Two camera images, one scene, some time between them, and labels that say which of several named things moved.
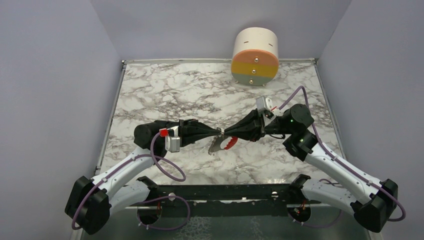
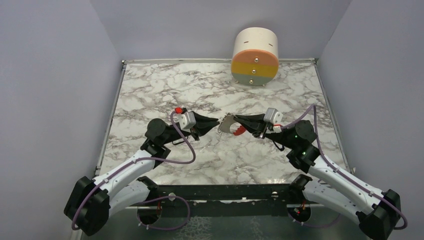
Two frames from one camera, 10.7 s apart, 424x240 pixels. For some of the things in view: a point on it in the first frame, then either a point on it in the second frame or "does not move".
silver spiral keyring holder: x=215 y=145 to x=224 y=126
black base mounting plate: x=241 y=200 does not move
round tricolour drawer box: x=255 y=62 does not move
